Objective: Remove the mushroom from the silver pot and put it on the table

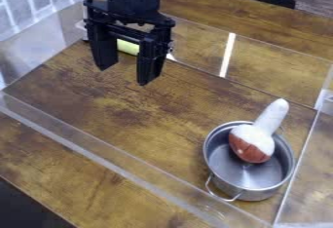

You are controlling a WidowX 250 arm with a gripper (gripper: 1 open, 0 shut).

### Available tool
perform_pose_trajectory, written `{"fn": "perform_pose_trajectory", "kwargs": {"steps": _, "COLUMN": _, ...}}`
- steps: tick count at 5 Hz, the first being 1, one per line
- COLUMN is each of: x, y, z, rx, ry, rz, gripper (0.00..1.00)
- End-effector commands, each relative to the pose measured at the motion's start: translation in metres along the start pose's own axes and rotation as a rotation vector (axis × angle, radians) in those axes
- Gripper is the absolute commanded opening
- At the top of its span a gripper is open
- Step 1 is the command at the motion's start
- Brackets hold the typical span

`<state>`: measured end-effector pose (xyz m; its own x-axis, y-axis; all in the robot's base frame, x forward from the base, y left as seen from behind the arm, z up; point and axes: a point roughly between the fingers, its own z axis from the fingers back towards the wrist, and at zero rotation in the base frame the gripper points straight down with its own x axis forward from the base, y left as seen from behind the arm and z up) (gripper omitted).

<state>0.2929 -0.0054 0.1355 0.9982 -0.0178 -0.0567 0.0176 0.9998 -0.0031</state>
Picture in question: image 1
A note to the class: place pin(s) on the clear acrylic tray wall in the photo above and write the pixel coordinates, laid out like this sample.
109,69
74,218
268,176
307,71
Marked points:
108,150

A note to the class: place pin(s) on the silver metal pot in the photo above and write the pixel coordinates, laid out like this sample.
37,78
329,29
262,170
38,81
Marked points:
244,181

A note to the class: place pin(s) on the yellow handled spatula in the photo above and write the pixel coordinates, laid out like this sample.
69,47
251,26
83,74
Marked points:
127,47

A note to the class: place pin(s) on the red white plush mushroom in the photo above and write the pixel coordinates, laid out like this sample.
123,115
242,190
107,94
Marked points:
250,139

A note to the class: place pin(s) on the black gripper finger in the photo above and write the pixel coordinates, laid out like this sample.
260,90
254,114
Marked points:
103,45
152,54

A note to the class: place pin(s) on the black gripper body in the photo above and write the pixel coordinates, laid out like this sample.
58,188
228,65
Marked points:
109,16

